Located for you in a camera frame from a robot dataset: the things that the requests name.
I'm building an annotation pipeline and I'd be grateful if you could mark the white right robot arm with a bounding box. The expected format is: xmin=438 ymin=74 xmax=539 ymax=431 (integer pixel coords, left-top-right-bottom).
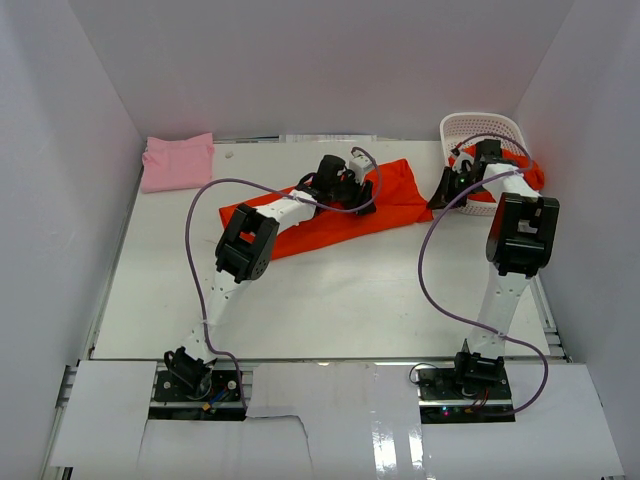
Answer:
xmin=428 ymin=160 xmax=560 ymax=399

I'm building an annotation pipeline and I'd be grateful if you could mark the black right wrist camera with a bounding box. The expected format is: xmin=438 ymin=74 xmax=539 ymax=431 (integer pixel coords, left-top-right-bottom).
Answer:
xmin=474 ymin=139 xmax=502 ymax=163

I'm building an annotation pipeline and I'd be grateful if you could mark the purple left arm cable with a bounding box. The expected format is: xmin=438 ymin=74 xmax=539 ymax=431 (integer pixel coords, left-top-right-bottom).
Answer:
xmin=185 ymin=146 xmax=384 ymax=409

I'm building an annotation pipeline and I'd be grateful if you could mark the orange t shirt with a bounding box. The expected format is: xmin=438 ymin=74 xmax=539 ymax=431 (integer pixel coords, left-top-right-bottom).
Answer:
xmin=218 ymin=158 xmax=435 ymax=260
xmin=449 ymin=145 xmax=544 ymax=207

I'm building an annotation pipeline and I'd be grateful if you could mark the white perforated plastic basket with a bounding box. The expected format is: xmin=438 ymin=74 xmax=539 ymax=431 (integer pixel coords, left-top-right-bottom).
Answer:
xmin=439 ymin=112 xmax=537 ymax=217

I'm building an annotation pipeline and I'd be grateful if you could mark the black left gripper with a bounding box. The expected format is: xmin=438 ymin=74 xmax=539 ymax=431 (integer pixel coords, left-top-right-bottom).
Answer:
xmin=328 ymin=169 xmax=375 ymax=217

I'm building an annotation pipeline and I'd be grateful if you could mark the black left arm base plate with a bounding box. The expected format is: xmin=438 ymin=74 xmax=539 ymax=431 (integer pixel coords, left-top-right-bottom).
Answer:
xmin=149 ymin=369 xmax=246 ymax=422

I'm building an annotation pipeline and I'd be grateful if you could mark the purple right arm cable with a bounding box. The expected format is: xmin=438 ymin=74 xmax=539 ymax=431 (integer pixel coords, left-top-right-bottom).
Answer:
xmin=417 ymin=132 xmax=552 ymax=416

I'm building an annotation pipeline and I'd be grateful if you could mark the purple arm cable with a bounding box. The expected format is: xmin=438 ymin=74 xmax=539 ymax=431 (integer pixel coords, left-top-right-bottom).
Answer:
xmin=417 ymin=132 xmax=552 ymax=416
xmin=185 ymin=146 xmax=384 ymax=409

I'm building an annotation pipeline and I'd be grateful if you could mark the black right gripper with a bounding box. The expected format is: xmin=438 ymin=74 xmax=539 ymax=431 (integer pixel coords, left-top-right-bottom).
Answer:
xmin=428 ymin=167 xmax=488 ymax=211

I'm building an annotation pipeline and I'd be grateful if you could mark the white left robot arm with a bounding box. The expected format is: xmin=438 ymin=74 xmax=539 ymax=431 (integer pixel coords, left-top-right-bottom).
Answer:
xmin=184 ymin=169 xmax=382 ymax=362

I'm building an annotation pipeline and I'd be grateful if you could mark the folded pink t shirt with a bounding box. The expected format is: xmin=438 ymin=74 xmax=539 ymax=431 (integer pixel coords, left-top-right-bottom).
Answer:
xmin=140 ymin=133 xmax=215 ymax=194

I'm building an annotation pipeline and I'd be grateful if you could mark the white paper strip at wall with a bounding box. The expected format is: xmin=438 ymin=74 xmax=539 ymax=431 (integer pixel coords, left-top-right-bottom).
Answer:
xmin=278 ymin=134 xmax=378 ymax=143

